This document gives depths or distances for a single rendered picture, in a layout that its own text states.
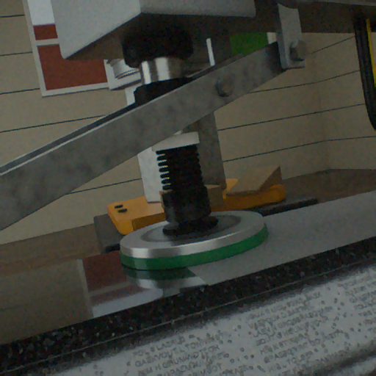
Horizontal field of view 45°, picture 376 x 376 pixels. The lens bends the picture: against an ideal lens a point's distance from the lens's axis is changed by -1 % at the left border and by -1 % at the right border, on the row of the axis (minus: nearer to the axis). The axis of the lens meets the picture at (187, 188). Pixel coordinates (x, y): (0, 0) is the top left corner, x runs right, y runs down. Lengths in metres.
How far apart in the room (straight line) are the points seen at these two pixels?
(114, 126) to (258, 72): 0.27
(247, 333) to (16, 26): 6.59
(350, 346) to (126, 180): 6.39
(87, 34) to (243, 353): 0.44
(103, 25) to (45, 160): 0.20
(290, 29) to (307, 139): 7.33
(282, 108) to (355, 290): 7.35
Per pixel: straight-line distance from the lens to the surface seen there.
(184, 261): 0.58
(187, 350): 0.47
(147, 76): 0.65
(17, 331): 0.50
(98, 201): 6.75
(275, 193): 1.31
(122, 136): 0.55
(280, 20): 0.75
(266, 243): 0.63
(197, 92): 0.63
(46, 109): 6.72
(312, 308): 0.52
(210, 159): 1.43
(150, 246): 0.61
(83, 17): 0.65
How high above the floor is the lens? 0.96
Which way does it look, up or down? 6 degrees down
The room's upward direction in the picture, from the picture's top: 10 degrees counter-clockwise
